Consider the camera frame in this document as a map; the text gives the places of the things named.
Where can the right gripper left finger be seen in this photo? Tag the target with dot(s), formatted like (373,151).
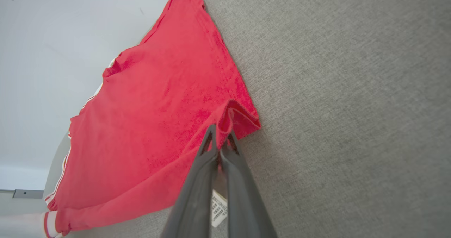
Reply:
(193,202)

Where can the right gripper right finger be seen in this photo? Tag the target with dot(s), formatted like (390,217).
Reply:
(243,202)

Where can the red basketball jersey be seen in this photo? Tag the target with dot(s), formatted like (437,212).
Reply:
(151,118)

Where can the wall baseboard strip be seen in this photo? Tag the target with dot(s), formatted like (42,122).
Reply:
(26,193)

